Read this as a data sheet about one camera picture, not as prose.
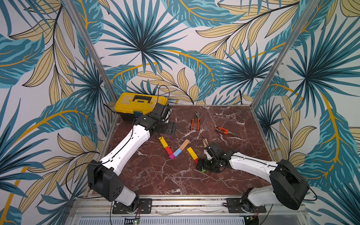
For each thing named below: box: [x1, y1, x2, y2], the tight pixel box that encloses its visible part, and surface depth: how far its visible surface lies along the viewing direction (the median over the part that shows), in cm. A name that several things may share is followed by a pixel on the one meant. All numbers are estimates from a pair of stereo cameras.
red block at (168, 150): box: [164, 146, 173, 156], surface depth 95 cm
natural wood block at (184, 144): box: [179, 138, 190, 151], surface depth 97 cm
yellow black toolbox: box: [114, 92, 169, 122], surface depth 100 cm
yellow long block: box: [186, 146, 199, 160], surface depth 94 cm
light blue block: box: [172, 148, 183, 158], surface depth 94 cm
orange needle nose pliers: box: [215, 126, 239, 136], surface depth 105 cm
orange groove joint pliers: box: [189, 110, 201, 131], surface depth 111 cm
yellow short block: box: [158, 135, 169, 149], surface depth 99 cm
